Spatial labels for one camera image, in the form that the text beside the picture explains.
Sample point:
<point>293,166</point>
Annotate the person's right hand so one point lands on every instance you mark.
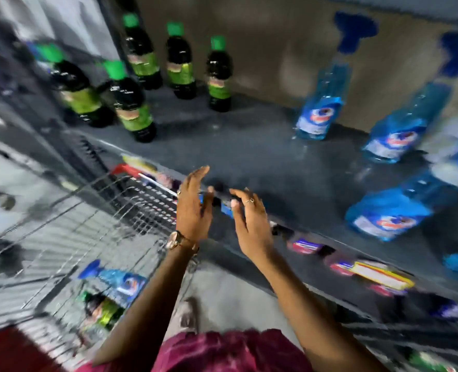
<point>254,232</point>

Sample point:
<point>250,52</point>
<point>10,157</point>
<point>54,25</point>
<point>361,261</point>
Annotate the person's left hand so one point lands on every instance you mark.
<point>192,213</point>

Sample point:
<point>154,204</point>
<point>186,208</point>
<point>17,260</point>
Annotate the person's right thumb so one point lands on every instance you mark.
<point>237,215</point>

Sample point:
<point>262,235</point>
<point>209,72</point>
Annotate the person's left thumb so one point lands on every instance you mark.
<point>209,199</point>

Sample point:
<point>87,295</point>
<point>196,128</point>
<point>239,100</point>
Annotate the person's right forearm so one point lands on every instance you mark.
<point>314,321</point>

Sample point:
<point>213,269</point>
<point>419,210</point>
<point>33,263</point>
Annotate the person's left forearm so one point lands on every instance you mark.
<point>147,306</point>

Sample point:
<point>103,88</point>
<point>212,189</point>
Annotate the gold wristwatch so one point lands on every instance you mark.
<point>175,240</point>

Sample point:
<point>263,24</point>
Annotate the dark grey store shelf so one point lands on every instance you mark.
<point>260,151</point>

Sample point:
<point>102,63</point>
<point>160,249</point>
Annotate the person's sandalled foot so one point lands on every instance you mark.
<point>188,315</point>

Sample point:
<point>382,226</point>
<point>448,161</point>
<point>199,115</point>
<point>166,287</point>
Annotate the dark soda bottle green cap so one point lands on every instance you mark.
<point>180,63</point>
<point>130,102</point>
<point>218,75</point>
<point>141,54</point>
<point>103,311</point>
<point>75,91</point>

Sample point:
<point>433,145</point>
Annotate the pink patterned garment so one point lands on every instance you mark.
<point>232,352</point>

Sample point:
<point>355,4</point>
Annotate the row of shelf price labels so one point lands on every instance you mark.
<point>382,275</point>

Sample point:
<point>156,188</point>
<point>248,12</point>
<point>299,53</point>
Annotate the green packaged item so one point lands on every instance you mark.
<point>430,362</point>

